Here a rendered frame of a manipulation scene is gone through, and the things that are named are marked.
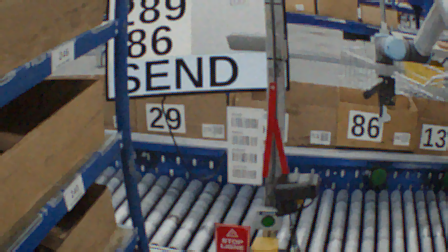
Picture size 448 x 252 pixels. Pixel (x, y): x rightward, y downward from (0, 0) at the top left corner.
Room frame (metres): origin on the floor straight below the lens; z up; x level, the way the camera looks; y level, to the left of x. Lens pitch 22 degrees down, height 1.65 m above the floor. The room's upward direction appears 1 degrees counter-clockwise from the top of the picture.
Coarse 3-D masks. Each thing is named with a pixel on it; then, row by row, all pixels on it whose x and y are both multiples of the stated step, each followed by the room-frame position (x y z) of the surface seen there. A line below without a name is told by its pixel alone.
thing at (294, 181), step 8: (280, 176) 1.09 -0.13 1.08; (288, 176) 1.08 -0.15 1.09; (296, 176) 1.07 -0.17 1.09; (304, 176) 1.06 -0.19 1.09; (312, 176) 1.07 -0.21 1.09; (280, 184) 1.05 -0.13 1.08; (288, 184) 1.04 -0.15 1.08; (296, 184) 1.04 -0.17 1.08; (304, 184) 1.03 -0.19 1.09; (312, 184) 1.03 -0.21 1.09; (280, 192) 1.04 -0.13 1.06; (288, 192) 1.03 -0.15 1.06; (296, 192) 1.03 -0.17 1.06; (304, 192) 1.02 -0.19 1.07; (312, 192) 1.02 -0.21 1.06; (280, 200) 1.04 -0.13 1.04; (288, 200) 1.04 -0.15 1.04; (296, 200) 1.05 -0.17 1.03; (288, 208) 1.05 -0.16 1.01; (296, 208) 1.05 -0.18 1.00; (280, 216) 1.05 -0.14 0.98
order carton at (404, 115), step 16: (352, 96) 1.92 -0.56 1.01; (400, 96) 1.85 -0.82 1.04; (368, 112) 1.62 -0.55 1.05; (400, 112) 1.58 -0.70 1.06; (416, 112) 1.56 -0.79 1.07; (336, 128) 1.66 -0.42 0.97; (384, 128) 1.60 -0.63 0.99; (400, 128) 1.58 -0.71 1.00; (416, 128) 1.56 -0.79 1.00; (336, 144) 1.65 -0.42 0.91; (352, 144) 1.63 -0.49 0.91; (368, 144) 1.61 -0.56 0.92; (384, 144) 1.59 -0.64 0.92
